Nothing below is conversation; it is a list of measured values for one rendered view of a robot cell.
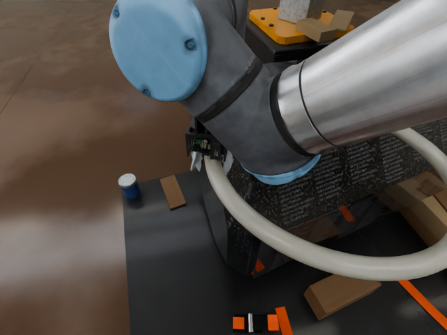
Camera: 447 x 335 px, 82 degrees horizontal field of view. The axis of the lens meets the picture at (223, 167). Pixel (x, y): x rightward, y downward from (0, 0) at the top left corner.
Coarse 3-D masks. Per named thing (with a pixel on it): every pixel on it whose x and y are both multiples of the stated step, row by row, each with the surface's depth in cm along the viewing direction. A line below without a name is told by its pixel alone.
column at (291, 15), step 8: (280, 0) 148; (288, 0) 145; (296, 0) 142; (304, 0) 139; (312, 0) 139; (320, 0) 145; (280, 8) 151; (288, 8) 148; (296, 8) 145; (304, 8) 142; (312, 8) 143; (320, 8) 150; (280, 16) 153; (288, 16) 150; (296, 16) 147; (304, 16) 144; (312, 16) 147; (320, 16) 155
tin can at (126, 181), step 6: (126, 174) 154; (132, 174) 155; (120, 180) 151; (126, 180) 151; (132, 180) 151; (120, 186) 150; (126, 186) 149; (132, 186) 152; (138, 186) 159; (126, 192) 153; (132, 192) 154; (138, 192) 159; (132, 198) 158
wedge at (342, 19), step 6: (336, 12) 151; (342, 12) 150; (348, 12) 150; (354, 12) 149; (336, 18) 147; (342, 18) 147; (348, 18) 146; (330, 24) 145; (336, 24) 144; (342, 24) 144; (348, 24) 143; (342, 30) 141
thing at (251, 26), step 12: (252, 24) 161; (252, 36) 155; (264, 36) 148; (252, 48) 159; (264, 48) 144; (276, 48) 136; (288, 48) 136; (300, 48) 137; (312, 48) 139; (264, 60) 147; (276, 60) 138; (288, 60) 140
